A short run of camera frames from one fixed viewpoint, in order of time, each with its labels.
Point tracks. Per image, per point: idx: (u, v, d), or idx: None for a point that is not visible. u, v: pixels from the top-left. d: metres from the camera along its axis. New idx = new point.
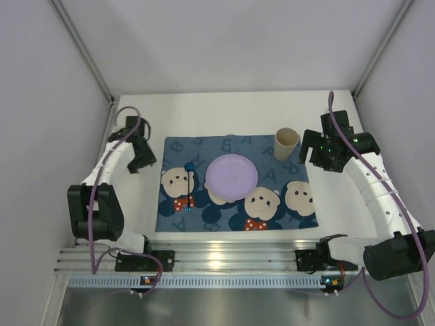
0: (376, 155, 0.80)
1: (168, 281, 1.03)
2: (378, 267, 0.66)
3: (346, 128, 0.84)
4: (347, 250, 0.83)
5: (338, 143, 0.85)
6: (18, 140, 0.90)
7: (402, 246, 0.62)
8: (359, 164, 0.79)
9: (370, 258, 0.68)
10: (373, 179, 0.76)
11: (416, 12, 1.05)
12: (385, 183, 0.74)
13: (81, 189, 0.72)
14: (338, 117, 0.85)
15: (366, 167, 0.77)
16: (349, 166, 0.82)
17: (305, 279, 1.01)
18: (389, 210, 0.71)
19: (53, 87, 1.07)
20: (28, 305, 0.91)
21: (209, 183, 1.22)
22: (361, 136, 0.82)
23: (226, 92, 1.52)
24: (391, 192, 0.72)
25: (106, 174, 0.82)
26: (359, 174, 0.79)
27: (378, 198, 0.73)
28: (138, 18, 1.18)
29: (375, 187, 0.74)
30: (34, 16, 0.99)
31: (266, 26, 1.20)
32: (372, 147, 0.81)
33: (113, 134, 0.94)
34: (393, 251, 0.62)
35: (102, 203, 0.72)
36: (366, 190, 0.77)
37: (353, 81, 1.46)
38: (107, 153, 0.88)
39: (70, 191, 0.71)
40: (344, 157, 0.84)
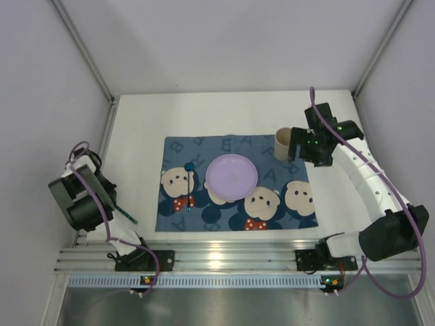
0: (360, 140, 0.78)
1: (168, 281, 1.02)
2: (375, 248, 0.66)
3: (329, 119, 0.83)
4: (347, 248, 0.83)
5: (321, 134, 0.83)
6: (18, 140, 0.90)
7: (394, 223, 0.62)
8: (345, 150, 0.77)
9: (366, 240, 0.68)
10: (360, 163, 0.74)
11: (416, 12, 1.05)
12: (372, 165, 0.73)
13: (61, 178, 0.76)
14: (323, 109, 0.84)
15: (352, 151, 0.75)
16: (336, 153, 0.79)
17: (305, 279, 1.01)
18: (378, 190, 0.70)
19: (52, 87, 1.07)
20: (28, 305, 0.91)
21: (208, 183, 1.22)
22: (344, 123, 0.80)
23: (226, 92, 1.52)
24: (378, 174, 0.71)
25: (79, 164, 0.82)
26: (345, 159, 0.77)
27: (368, 180, 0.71)
28: (137, 17, 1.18)
29: (362, 170, 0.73)
30: (33, 15, 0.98)
31: (266, 25, 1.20)
32: (357, 134, 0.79)
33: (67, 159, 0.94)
34: (386, 230, 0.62)
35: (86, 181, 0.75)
36: (353, 174, 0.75)
37: (353, 81, 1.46)
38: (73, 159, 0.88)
39: (52, 185, 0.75)
40: (331, 145, 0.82)
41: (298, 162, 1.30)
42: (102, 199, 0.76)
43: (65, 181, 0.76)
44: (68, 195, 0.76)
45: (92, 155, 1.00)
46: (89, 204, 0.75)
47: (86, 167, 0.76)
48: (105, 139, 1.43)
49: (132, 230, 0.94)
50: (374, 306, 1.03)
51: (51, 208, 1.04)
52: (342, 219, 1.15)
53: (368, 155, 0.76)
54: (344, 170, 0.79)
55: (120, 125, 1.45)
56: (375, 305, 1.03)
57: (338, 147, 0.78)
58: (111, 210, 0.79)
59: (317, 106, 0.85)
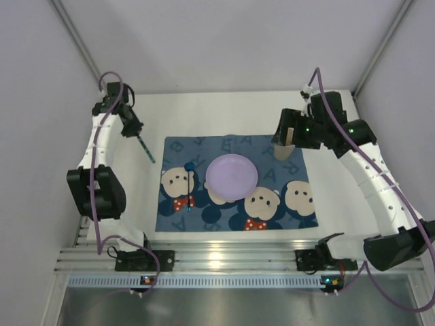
0: (372, 146, 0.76)
1: (166, 281, 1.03)
2: (383, 259, 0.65)
3: (339, 113, 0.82)
4: (347, 247, 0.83)
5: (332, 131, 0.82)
6: (18, 140, 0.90)
7: (407, 240, 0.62)
8: (357, 157, 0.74)
9: (372, 250, 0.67)
10: (372, 173, 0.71)
11: (416, 12, 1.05)
12: (386, 176, 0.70)
13: (81, 172, 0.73)
14: (332, 100, 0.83)
15: (365, 160, 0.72)
16: (347, 159, 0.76)
17: (305, 279, 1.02)
18: (391, 205, 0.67)
19: (53, 87, 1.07)
20: (28, 305, 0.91)
21: (208, 183, 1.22)
22: (355, 124, 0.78)
23: (226, 92, 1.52)
24: (392, 187, 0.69)
25: (101, 155, 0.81)
26: (357, 168, 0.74)
27: (380, 193, 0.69)
28: (137, 17, 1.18)
29: (375, 181, 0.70)
30: (34, 16, 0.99)
31: (265, 26, 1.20)
32: (369, 138, 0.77)
33: (96, 107, 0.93)
34: (399, 246, 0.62)
35: (104, 185, 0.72)
36: (365, 185, 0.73)
37: (353, 81, 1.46)
38: (98, 131, 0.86)
39: (69, 176, 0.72)
40: (340, 147, 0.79)
41: (299, 162, 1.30)
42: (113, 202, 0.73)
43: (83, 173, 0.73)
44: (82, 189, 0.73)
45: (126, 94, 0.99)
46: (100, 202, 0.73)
47: (107, 173, 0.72)
48: None
49: (136, 228, 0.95)
50: (374, 307, 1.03)
51: (51, 208, 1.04)
52: (342, 219, 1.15)
53: (381, 163, 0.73)
54: (353, 176, 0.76)
55: None
56: (375, 304, 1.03)
57: (349, 153, 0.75)
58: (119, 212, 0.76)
59: (327, 96, 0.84)
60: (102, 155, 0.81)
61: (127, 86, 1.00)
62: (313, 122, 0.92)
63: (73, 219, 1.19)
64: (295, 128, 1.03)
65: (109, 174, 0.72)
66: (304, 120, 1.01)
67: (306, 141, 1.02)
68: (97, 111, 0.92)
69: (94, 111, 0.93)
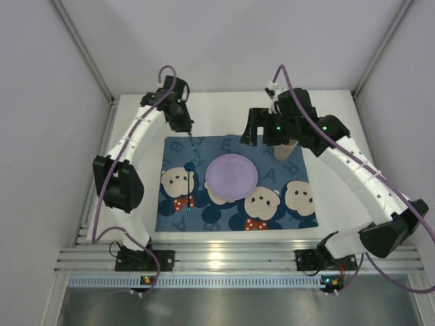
0: (348, 138, 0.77)
1: (166, 281, 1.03)
2: (382, 246, 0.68)
3: (309, 110, 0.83)
4: (347, 245, 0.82)
5: (306, 130, 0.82)
6: (18, 140, 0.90)
7: (402, 225, 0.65)
8: (337, 153, 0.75)
9: (370, 240, 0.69)
10: (355, 166, 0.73)
11: (416, 12, 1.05)
12: (368, 166, 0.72)
13: (106, 161, 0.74)
14: (301, 96, 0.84)
15: (344, 155, 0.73)
16: (326, 156, 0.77)
17: (306, 279, 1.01)
18: (379, 193, 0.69)
19: (53, 87, 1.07)
20: (28, 305, 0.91)
21: (208, 183, 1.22)
22: (327, 121, 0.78)
23: (226, 92, 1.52)
24: (376, 175, 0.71)
25: (130, 149, 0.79)
26: (338, 163, 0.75)
27: (366, 185, 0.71)
28: (137, 17, 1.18)
29: (359, 173, 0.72)
30: (34, 16, 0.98)
31: (266, 26, 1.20)
32: (343, 132, 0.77)
33: (145, 98, 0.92)
34: (397, 233, 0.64)
35: (123, 180, 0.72)
36: (349, 178, 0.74)
37: (353, 81, 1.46)
38: (137, 123, 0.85)
39: (96, 161, 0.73)
40: (318, 145, 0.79)
41: (299, 162, 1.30)
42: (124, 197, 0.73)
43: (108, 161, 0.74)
44: (101, 175, 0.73)
45: (179, 86, 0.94)
46: (111, 193, 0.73)
47: (128, 170, 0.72)
48: (105, 139, 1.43)
49: (143, 227, 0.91)
50: (373, 306, 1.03)
51: (51, 208, 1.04)
52: (341, 219, 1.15)
53: (359, 153, 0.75)
54: (336, 172, 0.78)
55: (120, 125, 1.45)
56: (374, 304, 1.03)
57: (327, 151, 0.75)
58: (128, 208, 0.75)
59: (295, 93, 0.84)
60: (132, 151, 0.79)
61: (184, 81, 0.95)
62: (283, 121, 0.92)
63: (73, 219, 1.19)
64: (265, 125, 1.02)
65: (129, 172, 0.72)
66: (272, 118, 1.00)
67: (277, 139, 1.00)
68: (146, 101, 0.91)
69: (143, 101, 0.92)
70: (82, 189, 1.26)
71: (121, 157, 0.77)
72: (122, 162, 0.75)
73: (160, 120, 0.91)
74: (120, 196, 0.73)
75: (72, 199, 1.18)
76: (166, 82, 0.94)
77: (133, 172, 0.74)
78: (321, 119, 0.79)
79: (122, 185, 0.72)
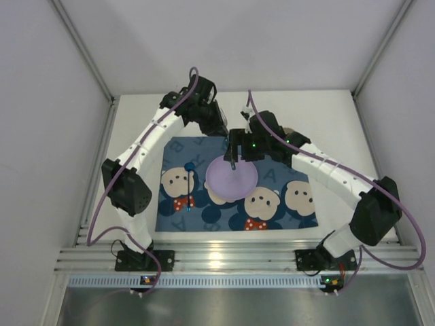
0: (309, 145, 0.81)
1: (168, 281, 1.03)
2: (370, 232, 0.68)
3: (276, 129, 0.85)
4: (344, 242, 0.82)
5: (276, 147, 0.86)
6: (18, 140, 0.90)
7: (372, 202, 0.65)
8: (301, 157, 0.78)
9: (358, 229, 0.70)
10: (318, 163, 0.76)
11: (416, 12, 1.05)
12: (329, 160, 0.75)
13: (114, 165, 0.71)
14: (266, 118, 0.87)
15: (307, 156, 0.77)
16: (296, 164, 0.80)
17: (306, 279, 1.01)
18: (344, 179, 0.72)
19: (52, 87, 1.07)
20: (28, 305, 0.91)
21: (209, 183, 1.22)
22: (291, 135, 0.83)
23: (226, 92, 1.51)
24: (337, 165, 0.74)
25: (140, 157, 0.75)
26: (304, 166, 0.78)
27: (332, 175, 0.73)
28: (137, 17, 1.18)
29: (322, 168, 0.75)
30: (34, 15, 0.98)
31: (266, 26, 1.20)
32: (304, 140, 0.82)
33: (166, 98, 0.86)
34: (368, 211, 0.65)
35: (128, 187, 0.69)
36: (318, 175, 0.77)
37: (353, 81, 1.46)
38: (151, 128, 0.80)
39: (105, 163, 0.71)
40: (287, 158, 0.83)
41: None
42: (127, 203, 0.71)
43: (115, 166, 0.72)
44: (107, 178, 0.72)
45: (204, 88, 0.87)
46: (114, 195, 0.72)
47: (134, 180, 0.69)
48: (105, 139, 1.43)
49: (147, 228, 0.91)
50: (373, 306, 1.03)
51: (50, 208, 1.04)
52: (341, 218, 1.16)
53: (322, 153, 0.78)
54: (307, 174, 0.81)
55: (119, 125, 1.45)
56: (375, 305, 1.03)
57: (293, 157, 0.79)
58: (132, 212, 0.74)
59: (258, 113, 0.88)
60: (142, 158, 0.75)
61: (210, 82, 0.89)
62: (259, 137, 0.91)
63: (73, 219, 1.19)
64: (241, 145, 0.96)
65: (134, 181, 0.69)
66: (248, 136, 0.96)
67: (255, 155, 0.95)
68: (166, 102, 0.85)
69: (162, 101, 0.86)
70: (82, 189, 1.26)
71: (128, 164, 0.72)
72: (130, 170, 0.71)
73: (179, 125, 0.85)
74: (125, 200, 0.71)
75: (71, 199, 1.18)
76: (192, 81, 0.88)
77: (139, 181, 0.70)
78: (288, 136, 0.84)
79: (127, 191, 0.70)
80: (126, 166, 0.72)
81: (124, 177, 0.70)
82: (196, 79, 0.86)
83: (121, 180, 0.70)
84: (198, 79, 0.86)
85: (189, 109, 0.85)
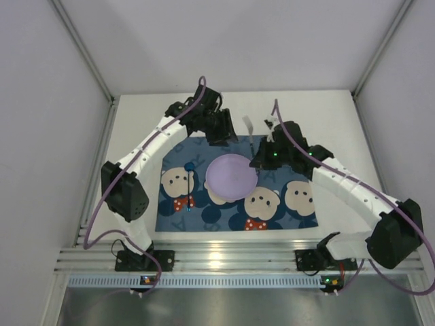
0: (332, 159, 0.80)
1: (168, 280, 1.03)
2: (387, 255, 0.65)
3: (300, 140, 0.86)
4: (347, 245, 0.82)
5: (298, 157, 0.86)
6: (18, 140, 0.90)
7: (393, 225, 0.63)
8: (322, 171, 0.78)
9: (374, 250, 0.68)
10: (340, 178, 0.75)
11: (416, 12, 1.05)
12: (351, 176, 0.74)
13: (114, 168, 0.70)
14: (291, 129, 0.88)
15: (329, 170, 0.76)
16: (317, 176, 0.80)
17: (305, 279, 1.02)
18: (366, 197, 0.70)
19: (52, 87, 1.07)
20: (28, 305, 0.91)
21: (209, 183, 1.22)
22: (314, 148, 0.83)
23: (225, 92, 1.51)
24: (359, 183, 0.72)
25: (141, 161, 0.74)
26: (325, 179, 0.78)
27: (353, 192, 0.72)
28: (136, 17, 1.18)
29: (343, 183, 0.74)
30: (33, 16, 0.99)
31: (266, 25, 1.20)
32: (327, 154, 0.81)
33: (170, 108, 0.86)
34: (387, 232, 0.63)
35: (126, 191, 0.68)
36: (338, 190, 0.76)
37: (352, 81, 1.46)
38: (155, 134, 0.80)
39: (105, 166, 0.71)
40: (308, 171, 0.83)
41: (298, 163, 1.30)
42: (124, 208, 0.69)
43: (115, 170, 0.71)
44: (106, 182, 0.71)
45: (211, 99, 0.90)
46: (110, 200, 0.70)
47: (132, 185, 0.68)
48: (105, 139, 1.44)
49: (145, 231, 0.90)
50: (373, 306, 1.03)
51: (50, 208, 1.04)
52: (341, 219, 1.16)
53: (344, 168, 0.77)
54: (328, 189, 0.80)
55: (119, 125, 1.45)
56: (375, 305, 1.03)
57: (315, 170, 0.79)
58: (129, 219, 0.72)
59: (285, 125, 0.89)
60: (143, 163, 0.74)
61: (216, 93, 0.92)
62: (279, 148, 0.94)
63: (73, 219, 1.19)
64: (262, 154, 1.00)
65: (132, 185, 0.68)
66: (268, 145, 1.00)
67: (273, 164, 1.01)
68: (172, 111, 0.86)
69: (167, 110, 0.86)
70: (82, 189, 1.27)
71: (128, 169, 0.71)
72: (129, 174, 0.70)
73: (183, 134, 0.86)
74: (122, 206, 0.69)
75: (71, 199, 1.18)
76: (198, 92, 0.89)
77: (138, 186, 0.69)
78: (311, 149, 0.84)
79: (124, 195, 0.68)
80: (126, 171, 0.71)
81: (123, 180, 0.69)
82: (202, 89, 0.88)
83: (119, 184, 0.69)
84: (204, 90, 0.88)
85: (194, 119, 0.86)
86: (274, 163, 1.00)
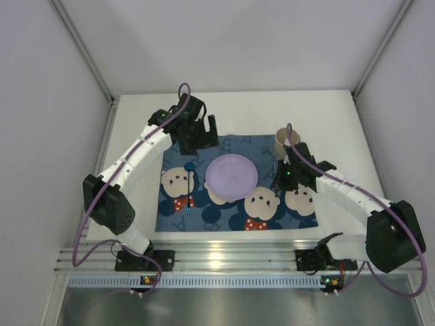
0: (334, 171, 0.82)
1: (168, 281, 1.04)
2: (382, 255, 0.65)
3: (308, 157, 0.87)
4: (348, 246, 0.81)
5: (305, 171, 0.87)
6: (18, 140, 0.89)
7: (383, 221, 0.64)
8: (324, 180, 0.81)
9: (372, 252, 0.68)
10: (338, 185, 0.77)
11: (416, 12, 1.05)
12: (348, 182, 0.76)
13: (96, 182, 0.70)
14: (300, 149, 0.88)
15: (329, 178, 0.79)
16: (319, 186, 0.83)
17: (305, 279, 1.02)
18: (359, 199, 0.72)
19: (52, 87, 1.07)
20: (28, 305, 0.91)
21: (208, 183, 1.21)
22: (320, 163, 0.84)
23: (225, 92, 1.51)
24: (354, 187, 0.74)
25: (124, 173, 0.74)
26: (327, 188, 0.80)
27: (348, 195, 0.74)
28: (137, 17, 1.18)
29: (340, 189, 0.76)
30: (33, 15, 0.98)
31: (266, 25, 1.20)
32: (329, 166, 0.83)
33: (154, 115, 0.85)
34: (377, 229, 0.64)
35: (110, 204, 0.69)
36: (338, 196, 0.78)
37: (353, 81, 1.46)
38: (138, 144, 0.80)
39: (86, 179, 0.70)
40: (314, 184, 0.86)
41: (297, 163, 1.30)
42: (109, 221, 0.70)
43: (96, 184, 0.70)
44: (89, 196, 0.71)
45: (195, 107, 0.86)
46: (95, 212, 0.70)
47: (116, 198, 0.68)
48: (105, 139, 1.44)
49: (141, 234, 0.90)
50: (373, 306, 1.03)
51: (50, 209, 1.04)
52: (341, 219, 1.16)
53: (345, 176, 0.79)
54: (332, 198, 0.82)
55: (119, 125, 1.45)
56: (375, 305, 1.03)
57: (317, 180, 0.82)
58: (116, 230, 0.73)
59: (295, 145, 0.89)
60: (126, 174, 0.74)
61: (201, 101, 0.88)
62: (291, 168, 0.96)
63: (73, 219, 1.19)
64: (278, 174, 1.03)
65: (117, 198, 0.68)
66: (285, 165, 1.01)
67: (289, 183, 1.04)
68: (155, 119, 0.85)
69: (150, 119, 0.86)
70: None
71: (111, 180, 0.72)
72: (113, 187, 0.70)
73: (165, 142, 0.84)
74: (107, 219, 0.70)
75: (72, 199, 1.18)
76: (182, 100, 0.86)
77: (122, 199, 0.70)
78: (318, 164, 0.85)
79: (109, 208, 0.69)
80: (110, 183, 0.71)
81: (107, 194, 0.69)
82: (187, 98, 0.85)
83: (102, 198, 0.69)
84: (188, 98, 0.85)
85: (179, 128, 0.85)
86: (290, 181, 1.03)
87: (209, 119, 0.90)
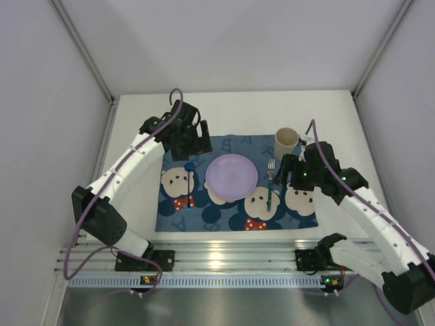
0: (367, 189, 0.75)
1: (168, 281, 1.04)
2: (403, 301, 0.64)
3: (332, 162, 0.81)
4: (357, 258, 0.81)
5: (329, 179, 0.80)
6: (18, 140, 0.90)
7: (419, 278, 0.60)
8: (355, 200, 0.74)
9: (390, 292, 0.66)
10: (372, 214, 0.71)
11: (416, 12, 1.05)
12: (384, 215, 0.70)
13: (85, 193, 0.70)
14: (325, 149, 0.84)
15: (361, 202, 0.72)
16: (345, 204, 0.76)
17: (306, 279, 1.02)
18: (395, 242, 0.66)
19: (53, 87, 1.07)
20: (28, 305, 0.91)
21: (208, 183, 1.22)
22: (348, 171, 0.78)
23: (225, 92, 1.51)
24: (392, 224, 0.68)
25: (114, 185, 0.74)
26: (355, 210, 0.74)
27: (383, 233, 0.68)
28: (136, 18, 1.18)
29: (375, 221, 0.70)
30: (33, 15, 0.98)
31: (266, 26, 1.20)
32: (361, 182, 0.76)
33: (146, 123, 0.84)
34: (412, 286, 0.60)
35: (100, 216, 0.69)
36: (368, 226, 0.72)
37: (353, 81, 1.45)
38: (130, 153, 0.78)
39: (75, 191, 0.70)
40: (338, 195, 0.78)
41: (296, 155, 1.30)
42: (99, 231, 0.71)
43: (85, 197, 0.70)
44: (78, 209, 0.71)
45: (190, 113, 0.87)
46: (85, 225, 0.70)
47: (105, 210, 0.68)
48: (105, 139, 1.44)
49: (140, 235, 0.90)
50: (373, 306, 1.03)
51: (49, 209, 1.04)
52: (342, 219, 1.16)
53: (378, 203, 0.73)
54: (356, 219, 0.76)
55: (120, 125, 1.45)
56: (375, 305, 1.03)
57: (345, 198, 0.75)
58: (107, 240, 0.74)
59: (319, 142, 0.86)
60: (116, 186, 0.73)
61: (194, 109, 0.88)
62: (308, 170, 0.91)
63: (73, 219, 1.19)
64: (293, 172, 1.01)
65: (105, 210, 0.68)
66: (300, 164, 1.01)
67: (303, 185, 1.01)
68: (146, 128, 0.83)
69: (142, 127, 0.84)
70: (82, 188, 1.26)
71: (101, 193, 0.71)
72: (102, 199, 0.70)
73: (158, 151, 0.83)
74: (96, 230, 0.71)
75: None
76: (175, 107, 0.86)
77: (111, 211, 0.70)
78: (344, 171, 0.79)
79: (98, 220, 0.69)
80: (100, 195, 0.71)
81: (96, 206, 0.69)
82: (179, 104, 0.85)
83: (91, 210, 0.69)
84: (181, 106, 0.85)
85: (174, 134, 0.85)
86: (304, 183, 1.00)
87: (201, 125, 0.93)
